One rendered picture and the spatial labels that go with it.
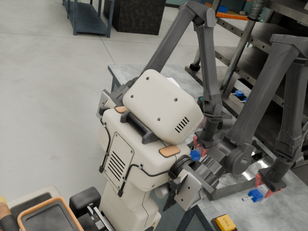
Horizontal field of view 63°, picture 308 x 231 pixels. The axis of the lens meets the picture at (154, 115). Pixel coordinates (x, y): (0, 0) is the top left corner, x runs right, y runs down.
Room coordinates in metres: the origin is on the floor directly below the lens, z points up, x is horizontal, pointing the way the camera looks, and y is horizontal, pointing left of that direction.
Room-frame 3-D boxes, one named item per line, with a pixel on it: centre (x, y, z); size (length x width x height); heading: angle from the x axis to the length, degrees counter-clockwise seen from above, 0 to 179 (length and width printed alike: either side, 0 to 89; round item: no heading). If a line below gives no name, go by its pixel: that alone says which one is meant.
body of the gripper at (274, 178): (0.77, -0.53, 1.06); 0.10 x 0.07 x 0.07; 34
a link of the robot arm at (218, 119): (0.94, -0.26, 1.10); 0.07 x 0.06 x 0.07; 116
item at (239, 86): (1.92, -0.84, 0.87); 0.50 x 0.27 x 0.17; 124
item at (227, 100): (2.01, -0.88, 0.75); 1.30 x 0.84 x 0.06; 34
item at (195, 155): (0.91, -0.23, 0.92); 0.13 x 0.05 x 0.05; 123
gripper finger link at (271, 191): (0.76, -0.53, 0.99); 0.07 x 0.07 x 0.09; 34
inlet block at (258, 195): (0.74, -0.49, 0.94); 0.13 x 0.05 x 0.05; 124
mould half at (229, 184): (1.02, -0.49, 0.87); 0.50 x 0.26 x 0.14; 124
